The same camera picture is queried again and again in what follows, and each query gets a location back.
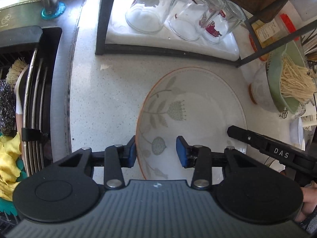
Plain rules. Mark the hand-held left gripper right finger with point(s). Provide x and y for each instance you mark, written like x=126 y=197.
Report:
x=180 y=153

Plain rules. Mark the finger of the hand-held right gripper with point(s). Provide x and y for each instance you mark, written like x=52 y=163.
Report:
x=250 y=136

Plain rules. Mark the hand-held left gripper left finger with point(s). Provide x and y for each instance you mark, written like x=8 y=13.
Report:
x=132 y=153

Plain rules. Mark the floral plate with orange rim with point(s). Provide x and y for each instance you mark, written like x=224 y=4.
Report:
x=198 y=109

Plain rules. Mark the person's right hand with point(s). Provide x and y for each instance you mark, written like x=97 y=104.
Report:
x=309 y=200

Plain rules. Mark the white bowl with orange base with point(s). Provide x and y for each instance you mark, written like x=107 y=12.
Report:
x=260 y=89

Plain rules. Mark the green colander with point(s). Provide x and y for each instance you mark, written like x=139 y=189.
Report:
x=275 y=79

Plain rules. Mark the dry noodles bundle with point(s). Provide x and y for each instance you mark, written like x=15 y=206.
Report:
x=294 y=81

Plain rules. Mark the white drain tray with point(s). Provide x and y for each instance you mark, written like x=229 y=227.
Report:
x=223 y=49

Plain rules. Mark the small paper scrap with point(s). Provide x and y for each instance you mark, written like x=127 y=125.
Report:
x=105 y=67

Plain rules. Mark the metal sink drain rack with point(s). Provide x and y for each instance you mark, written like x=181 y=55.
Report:
x=34 y=109

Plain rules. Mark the red lidded container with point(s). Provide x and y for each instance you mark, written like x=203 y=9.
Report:
x=270 y=29

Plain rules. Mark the chopsticks and utensils holder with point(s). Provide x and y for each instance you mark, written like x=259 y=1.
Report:
x=309 y=42

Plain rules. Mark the red printed drinking glass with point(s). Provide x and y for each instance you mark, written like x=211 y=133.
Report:
x=220 y=27

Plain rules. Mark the yellow cloth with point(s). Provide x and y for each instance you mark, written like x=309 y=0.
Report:
x=10 y=163

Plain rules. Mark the clear drinking glass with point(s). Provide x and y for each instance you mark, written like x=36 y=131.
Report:
x=151 y=10
x=188 y=19

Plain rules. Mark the steel wool scrubber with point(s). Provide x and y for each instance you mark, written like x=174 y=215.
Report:
x=6 y=104

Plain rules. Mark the bristle scrub brush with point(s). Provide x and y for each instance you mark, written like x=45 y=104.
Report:
x=16 y=69

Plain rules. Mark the black kitchen sink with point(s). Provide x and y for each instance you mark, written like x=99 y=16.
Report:
x=14 y=19

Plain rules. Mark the black dish rack frame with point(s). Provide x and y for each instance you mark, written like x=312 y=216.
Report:
x=104 y=17

